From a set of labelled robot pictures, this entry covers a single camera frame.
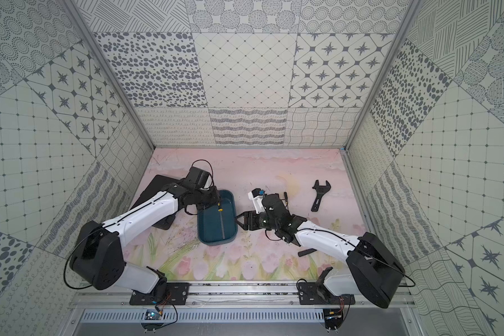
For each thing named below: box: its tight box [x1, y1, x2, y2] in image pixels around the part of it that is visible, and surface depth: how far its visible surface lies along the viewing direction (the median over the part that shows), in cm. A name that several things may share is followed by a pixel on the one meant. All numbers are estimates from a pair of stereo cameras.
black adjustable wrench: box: [310, 179, 332, 213], surface depth 103 cm
